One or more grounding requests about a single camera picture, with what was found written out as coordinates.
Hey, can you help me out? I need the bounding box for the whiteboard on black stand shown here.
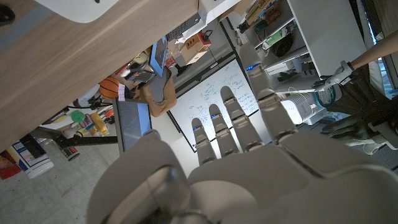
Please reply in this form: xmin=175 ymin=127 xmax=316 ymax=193
xmin=166 ymin=57 xmax=261 ymax=153

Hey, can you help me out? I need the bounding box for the small green ball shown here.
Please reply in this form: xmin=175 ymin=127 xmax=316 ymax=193
xmin=70 ymin=110 xmax=86 ymax=123

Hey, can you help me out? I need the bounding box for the white ribbed appliance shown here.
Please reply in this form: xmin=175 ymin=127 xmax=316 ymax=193
xmin=281 ymin=91 xmax=327 ymax=125

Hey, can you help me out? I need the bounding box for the office chair with brown jacket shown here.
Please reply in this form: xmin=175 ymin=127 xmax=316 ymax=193
xmin=133 ymin=67 xmax=178 ymax=118

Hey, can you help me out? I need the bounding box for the white rectangular power box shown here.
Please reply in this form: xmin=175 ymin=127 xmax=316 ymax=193
xmin=198 ymin=0 xmax=246 ymax=26

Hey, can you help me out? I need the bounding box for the open cardboard box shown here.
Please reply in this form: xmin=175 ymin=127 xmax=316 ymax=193
xmin=242 ymin=0 xmax=274 ymax=26

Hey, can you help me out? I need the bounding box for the red snack container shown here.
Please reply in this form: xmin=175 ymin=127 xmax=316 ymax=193
xmin=0 ymin=151 xmax=22 ymax=180

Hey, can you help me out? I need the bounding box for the white wipes canister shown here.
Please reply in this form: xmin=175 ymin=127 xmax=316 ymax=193
xmin=6 ymin=133 xmax=55 ymax=180

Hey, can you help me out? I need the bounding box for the flat computer monitor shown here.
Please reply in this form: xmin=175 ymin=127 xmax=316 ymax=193
xmin=112 ymin=98 xmax=153 ymax=156

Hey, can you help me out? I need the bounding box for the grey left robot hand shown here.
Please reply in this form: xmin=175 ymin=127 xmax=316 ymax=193
xmin=86 ymin=42 xmax=398 ymax=224

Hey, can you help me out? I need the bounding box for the open laptop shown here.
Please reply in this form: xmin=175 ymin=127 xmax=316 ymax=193
xmin=149 ymin=14 xmax=203 ymax=78

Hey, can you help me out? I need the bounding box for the small wooden box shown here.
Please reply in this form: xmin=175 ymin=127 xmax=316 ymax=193
xmin=180 ymin=30 xmax=214 ymax=65

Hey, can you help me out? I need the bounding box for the white shelf unit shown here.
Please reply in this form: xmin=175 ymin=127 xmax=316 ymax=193
xmin=223 ymin=0 xmax=368 ymax=85

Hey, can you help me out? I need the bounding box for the yellow bottle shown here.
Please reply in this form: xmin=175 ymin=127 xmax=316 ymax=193
xmin=90 ymin=111 xmax=109 ymax=136

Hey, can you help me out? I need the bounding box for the grey keyboard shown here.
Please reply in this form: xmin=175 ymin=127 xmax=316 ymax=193
xmin=127 ymin=70 xmax=155 ymax=83

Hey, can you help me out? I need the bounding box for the small orange basketball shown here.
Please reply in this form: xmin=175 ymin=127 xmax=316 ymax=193
xmin=98 ymin=77 xmax=121 ymax=100

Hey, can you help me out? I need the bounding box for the white square plate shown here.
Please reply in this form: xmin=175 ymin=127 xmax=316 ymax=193
xmin=34 ymin=0 xmax=121 ymax=24

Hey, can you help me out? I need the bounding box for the black digital timer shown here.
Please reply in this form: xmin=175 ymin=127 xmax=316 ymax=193
xmin=62 ymin=146 xmax=80 ymax=161

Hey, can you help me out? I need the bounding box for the person's bare forearm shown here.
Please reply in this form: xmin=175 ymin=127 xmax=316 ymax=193
xmin=351 ymin=29 xmax=398 ymax=71

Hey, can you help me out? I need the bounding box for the black teleoperation glove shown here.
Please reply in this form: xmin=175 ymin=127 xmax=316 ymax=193
xmin=310 ymin=60 xmax=355 ymax=94

